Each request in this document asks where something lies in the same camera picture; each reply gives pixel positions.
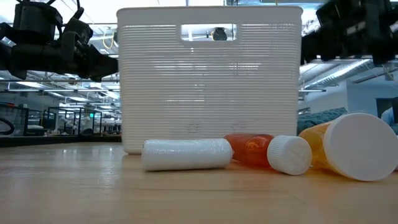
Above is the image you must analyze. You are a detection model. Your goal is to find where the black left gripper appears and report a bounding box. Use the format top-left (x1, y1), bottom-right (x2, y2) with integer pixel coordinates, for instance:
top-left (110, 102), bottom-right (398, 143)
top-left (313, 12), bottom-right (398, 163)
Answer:
top-left (9, 0), bottom-right (119, 83)

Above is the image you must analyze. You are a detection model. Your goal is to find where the orange pill bottle white cap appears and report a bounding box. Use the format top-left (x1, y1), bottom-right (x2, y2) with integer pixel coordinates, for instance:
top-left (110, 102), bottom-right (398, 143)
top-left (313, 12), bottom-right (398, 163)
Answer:
top-left (298, 112), bottom-right (398, 182)

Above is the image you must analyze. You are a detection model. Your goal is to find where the slim white gauze roll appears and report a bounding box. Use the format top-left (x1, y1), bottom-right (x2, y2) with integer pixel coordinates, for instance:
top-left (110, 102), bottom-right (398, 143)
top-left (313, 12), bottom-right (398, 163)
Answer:
top-left (141, 138), bottom-right (234, 172)

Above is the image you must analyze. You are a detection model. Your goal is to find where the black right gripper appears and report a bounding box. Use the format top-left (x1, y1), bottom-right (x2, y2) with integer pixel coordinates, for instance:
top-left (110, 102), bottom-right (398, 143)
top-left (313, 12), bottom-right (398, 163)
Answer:
top-left (300, 18), bottom-right (398, 67)

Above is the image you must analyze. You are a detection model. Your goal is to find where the teal patterned cloth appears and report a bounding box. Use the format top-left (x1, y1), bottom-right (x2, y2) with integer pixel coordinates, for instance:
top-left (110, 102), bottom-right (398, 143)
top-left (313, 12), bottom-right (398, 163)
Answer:
top-left (297, 107), bottom-right (348, 135)

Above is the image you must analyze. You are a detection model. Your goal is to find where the silver ceiling duct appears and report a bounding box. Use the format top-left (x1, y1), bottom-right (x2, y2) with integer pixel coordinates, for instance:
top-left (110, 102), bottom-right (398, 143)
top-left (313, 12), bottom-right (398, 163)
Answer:
top-left (304, 58), bottom-right (374, 90)

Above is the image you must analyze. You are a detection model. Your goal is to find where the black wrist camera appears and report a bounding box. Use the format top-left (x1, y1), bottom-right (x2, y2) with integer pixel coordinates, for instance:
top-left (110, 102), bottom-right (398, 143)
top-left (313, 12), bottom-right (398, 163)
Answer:
top-left (61, 6), bottom-right (94, 47)
top-left (316, 0), bottom-right (371, 26)

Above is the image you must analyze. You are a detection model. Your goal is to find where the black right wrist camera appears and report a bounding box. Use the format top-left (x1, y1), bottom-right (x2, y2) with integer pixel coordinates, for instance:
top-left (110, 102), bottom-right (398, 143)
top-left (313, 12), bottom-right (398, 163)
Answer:
top-left (316, 0), bottom-right (371, 26)

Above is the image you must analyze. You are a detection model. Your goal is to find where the dark wall panel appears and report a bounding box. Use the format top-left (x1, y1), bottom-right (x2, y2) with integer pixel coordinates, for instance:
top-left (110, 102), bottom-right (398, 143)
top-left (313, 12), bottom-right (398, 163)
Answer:
top-left (375, 98), bottom-right (395, 119)

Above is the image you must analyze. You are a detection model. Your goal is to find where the red bottle with white cap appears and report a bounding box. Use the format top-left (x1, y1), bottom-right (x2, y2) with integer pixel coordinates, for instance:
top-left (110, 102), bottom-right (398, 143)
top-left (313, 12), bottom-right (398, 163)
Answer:
top-left (223, 133), bottom-right (313, 176)

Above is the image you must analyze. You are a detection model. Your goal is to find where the person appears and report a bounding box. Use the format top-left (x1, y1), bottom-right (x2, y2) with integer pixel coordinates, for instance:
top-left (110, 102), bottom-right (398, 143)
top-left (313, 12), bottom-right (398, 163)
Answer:
top-left (381, 96), bottom-right (398, 127)

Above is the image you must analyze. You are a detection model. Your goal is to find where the white perforated plastic basket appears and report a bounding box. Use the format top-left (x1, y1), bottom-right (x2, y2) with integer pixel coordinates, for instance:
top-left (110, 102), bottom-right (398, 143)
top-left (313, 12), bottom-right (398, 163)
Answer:
top-left (116, 5), bottom-right (304, 156)

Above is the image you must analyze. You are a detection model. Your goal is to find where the black aluminium table frame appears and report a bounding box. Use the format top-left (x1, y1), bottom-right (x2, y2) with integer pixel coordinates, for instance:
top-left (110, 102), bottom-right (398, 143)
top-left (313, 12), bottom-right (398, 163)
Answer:
top-left (0, 134), bottom-right (123, 147)

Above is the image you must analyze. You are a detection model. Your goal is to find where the black round cord holder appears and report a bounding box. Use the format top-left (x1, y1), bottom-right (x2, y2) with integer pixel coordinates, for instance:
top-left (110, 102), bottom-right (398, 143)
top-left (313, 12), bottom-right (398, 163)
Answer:
top-left (211, 27), bottom-right (228, 42)

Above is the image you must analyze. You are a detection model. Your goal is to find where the black framed work cell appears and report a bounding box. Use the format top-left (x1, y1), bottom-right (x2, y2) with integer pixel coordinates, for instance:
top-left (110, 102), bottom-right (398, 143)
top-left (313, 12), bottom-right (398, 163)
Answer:
top-left (0, 101), bottom-right (31, 137)
top-left (46, 106), bottom-right (103, 136)

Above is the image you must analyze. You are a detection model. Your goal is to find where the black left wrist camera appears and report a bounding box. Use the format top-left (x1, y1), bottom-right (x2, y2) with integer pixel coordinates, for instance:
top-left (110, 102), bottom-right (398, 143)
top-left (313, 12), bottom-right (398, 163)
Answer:
top-left (61, 6), bottom-right (94, 47)

